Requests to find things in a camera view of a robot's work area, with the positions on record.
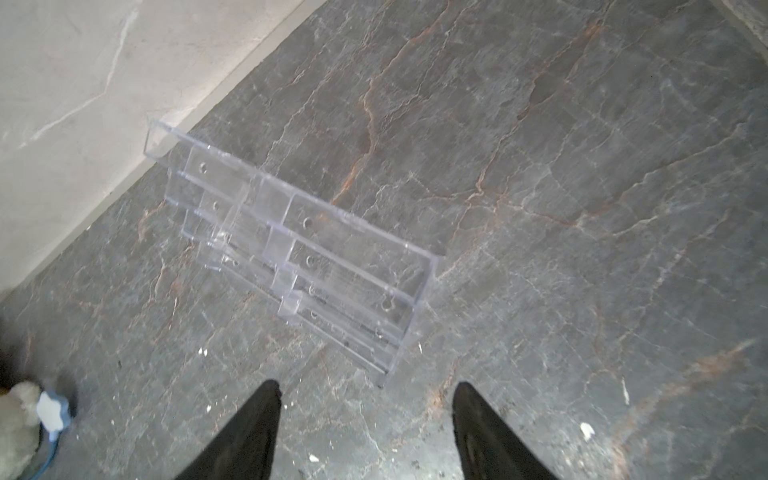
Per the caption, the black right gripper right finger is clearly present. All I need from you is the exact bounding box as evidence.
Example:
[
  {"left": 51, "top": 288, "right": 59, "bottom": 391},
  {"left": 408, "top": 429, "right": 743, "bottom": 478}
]
[{"left": 452, "top": 381, "right": 557, "bottom": 480}]

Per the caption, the clear acrylic tiered card stand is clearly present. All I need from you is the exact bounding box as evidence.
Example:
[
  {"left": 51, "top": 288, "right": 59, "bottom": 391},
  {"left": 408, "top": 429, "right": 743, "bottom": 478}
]
[{"left": 144, "top": 121, "right": 438, "bottom": 386}]

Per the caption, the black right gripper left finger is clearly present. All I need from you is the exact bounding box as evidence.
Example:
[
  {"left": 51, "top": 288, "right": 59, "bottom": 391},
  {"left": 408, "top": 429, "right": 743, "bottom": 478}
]
[{"left": 176, "top": 379, "right": 282, "bottom": 480}]

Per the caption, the white teddy bear brown shirt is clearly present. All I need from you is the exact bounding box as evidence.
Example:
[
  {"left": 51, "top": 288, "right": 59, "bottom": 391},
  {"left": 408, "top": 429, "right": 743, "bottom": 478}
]
[{"left": 1, "top": 381, "right": 42, "bottom": 480}]

